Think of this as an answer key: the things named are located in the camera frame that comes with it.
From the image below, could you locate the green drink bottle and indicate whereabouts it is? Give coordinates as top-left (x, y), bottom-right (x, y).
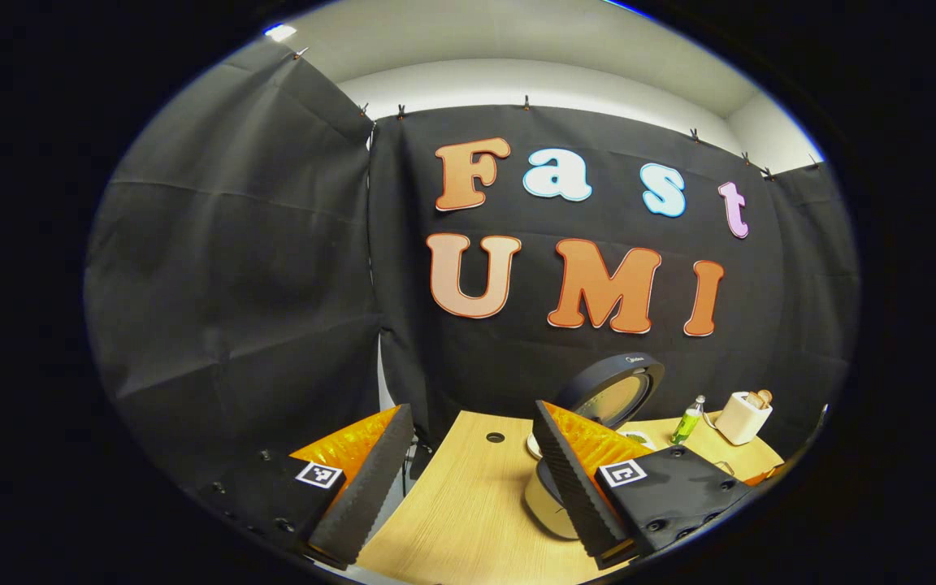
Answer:
top-left (670, 396), bottom-right (706, 445)

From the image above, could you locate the black backdrop cloth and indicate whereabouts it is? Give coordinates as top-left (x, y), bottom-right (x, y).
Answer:
top-left (84, 37), bottom-right (860, 521)

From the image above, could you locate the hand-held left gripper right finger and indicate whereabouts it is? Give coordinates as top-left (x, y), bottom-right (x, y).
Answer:
top-left (532, 400), bottom-right (755, 570)

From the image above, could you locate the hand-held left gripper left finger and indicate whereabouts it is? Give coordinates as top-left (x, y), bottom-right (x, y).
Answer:
top-left (196, 404), bottom-right (416, 570)

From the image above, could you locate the white toaster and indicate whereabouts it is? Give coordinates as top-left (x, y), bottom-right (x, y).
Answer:
top-left (715, 391), bottom-right (774, 446)

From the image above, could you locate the black rice cooker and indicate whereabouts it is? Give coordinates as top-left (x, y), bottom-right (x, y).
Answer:
top-left (522, 352), bottom-right (667, 540)

